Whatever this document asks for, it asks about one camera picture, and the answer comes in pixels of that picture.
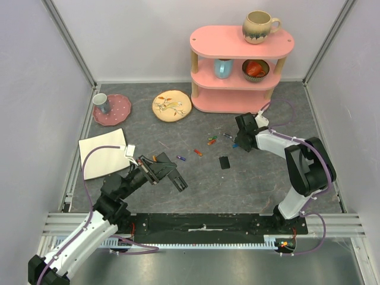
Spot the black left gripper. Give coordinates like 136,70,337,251
119,154,177,199

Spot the black battery cover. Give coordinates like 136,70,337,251
219,156,230,169

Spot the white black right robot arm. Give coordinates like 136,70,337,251
235,113,337,234

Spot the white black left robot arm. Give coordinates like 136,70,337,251
27,153,187,284

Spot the black silver battery right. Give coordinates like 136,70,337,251
223,133,233,140

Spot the red orange battery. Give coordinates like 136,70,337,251
194,149,203,157

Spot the cream bird plate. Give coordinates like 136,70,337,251
152,90,192,122

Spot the white square plate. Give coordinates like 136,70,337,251
78,128,130,180

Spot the pink three-tier shelf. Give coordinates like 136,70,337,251
189,25,295,114

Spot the pink dotted plate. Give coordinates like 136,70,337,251
92,94,132,126

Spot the orange cup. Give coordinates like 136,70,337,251
245,61,265,77

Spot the light blue mug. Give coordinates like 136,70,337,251
214,59,233,80

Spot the dark patterned bowl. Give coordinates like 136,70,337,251
242,59,270,83

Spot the grey blue cup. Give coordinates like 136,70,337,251
92,93,111,114

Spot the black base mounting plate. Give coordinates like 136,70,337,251
116,213,308,242

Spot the beige ceramic mug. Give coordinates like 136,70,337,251
242,11,282,45

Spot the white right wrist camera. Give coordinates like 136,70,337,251
255,110,269,128

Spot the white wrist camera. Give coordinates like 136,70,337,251
255,110,269,128
124,144,138,165

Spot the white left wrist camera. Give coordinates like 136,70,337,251
124,144,138,165

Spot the white slotted cable duct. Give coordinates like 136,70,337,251
99,236,296,250

